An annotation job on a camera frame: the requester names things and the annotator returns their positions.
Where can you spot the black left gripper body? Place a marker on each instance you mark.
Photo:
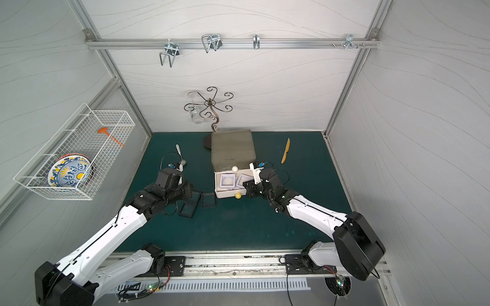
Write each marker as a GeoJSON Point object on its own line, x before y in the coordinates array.
{"type": "Point", "coordinates": [187, 190]}

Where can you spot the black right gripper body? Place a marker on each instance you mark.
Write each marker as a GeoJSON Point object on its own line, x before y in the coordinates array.
{"type": "Point", "coordinates": [252, 187]}

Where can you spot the white brooch box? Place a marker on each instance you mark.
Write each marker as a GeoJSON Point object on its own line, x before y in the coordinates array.
{"type": "Point", "coordinates": [242, 178]}
{"type": "Point", "coordinates": [227, 181]}

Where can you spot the white drawer with yellow knob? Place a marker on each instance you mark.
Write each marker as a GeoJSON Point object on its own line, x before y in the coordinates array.
{"type": "Point", "coordinates": [235, 193]}

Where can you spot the olive green drawer cabinet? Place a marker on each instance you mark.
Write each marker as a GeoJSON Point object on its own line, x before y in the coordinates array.
{"type": "Point", "coordinates": [232, 149]}

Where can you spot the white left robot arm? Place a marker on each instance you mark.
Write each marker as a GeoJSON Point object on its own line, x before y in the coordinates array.
{"type": "Point", "coordinates": [79, 278]}

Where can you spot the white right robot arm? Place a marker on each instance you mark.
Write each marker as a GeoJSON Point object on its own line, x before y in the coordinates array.
{"type": "Point", "coordinates": [357, 248]}

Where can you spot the black brooch box left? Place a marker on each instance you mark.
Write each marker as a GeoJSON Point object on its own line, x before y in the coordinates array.
{"type": "Point", "coordinates": [187, 208]}

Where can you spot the metal spoon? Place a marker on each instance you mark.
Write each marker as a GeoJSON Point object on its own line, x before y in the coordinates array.
{"type": "Point", "coordinates": [183, 161]}

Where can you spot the yellow wooden knife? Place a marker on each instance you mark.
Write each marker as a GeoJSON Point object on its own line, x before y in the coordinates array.
{"type": "Point", "coordinates": [285, 154]}

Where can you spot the clear glass cup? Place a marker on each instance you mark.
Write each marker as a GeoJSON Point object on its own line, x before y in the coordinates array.
{"type": "Point", "coordinates": [195, 107]}

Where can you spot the dark metal scroll stand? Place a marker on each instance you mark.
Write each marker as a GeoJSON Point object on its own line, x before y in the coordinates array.
{"type": "Point", "coordinates": [211, 110]}

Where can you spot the blue yellow patterned plate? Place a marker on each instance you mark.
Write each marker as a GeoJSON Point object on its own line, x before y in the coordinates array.
{"type": "Point", "coordinates": [73, 170]}

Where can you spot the metal hook left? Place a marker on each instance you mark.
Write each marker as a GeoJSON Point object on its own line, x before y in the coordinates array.
{"type": "Point", "coordinates": [169, 54]}

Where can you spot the metal hook small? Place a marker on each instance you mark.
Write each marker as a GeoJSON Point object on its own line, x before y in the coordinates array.
{"type": "Point", "coordinates": [256, 41]}

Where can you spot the metal hook centre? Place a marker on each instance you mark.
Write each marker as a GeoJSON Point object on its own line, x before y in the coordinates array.
{"type": "Point", "coordinates": [211, 42]}

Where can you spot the metal hook right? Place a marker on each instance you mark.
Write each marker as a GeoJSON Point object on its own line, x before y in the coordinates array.
{"type": "Point", "coordinates": [349, 44]}

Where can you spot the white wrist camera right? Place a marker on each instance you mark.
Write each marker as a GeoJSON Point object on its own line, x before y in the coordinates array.
{"type": "Point", "coordinates": [256, 168]}

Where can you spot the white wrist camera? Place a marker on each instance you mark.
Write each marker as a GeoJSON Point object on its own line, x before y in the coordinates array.
{"type": "Point", "coordinates": [176, 165]}
{"type": "Point", "coordinates": [256, 168]}

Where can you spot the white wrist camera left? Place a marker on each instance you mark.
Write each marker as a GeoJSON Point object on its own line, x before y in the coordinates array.
{"type": "Point", "coordinates": [176, 165]}

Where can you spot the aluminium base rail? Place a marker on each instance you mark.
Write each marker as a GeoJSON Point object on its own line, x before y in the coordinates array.
{"type": "Point", "coordinates": [229, 264]}

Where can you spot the white wire basket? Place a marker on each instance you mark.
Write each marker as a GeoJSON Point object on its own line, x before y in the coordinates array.
{"type": "Point", "coordinates": [78, 135]}

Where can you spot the aluminium top rail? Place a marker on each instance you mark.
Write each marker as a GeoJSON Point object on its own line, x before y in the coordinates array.
{"type": "Point", "coordinates": [371, 41]}

